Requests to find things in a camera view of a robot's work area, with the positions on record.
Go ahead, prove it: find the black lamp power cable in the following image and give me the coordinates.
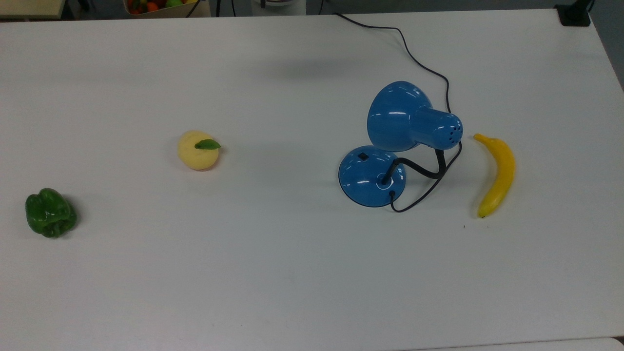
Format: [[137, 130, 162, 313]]
[[334, 12, 463, 214]]

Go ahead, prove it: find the beige wooden board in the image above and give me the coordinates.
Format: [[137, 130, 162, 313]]
[[0, 0, 67, 20]]

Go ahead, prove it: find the yellow basket of toy fruit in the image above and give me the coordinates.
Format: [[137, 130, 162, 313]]
[[123, 0, 199, 18]]

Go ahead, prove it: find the green toy bell pepper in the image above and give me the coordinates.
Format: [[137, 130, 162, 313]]
[[25, 188, 78, 239]]

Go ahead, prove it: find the yellow toy banana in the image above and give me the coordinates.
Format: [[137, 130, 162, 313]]
[[473, 133, 516, 218]]

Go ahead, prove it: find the black clamp block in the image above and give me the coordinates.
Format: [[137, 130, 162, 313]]
[[555, 0, 593, 27]]

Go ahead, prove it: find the blue desk lamp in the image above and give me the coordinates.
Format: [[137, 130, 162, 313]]
[[338, 80, 464, 209]]

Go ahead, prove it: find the yellow toy peach with leaf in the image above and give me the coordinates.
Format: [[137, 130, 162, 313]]
[[177, 130, 222, 171]]

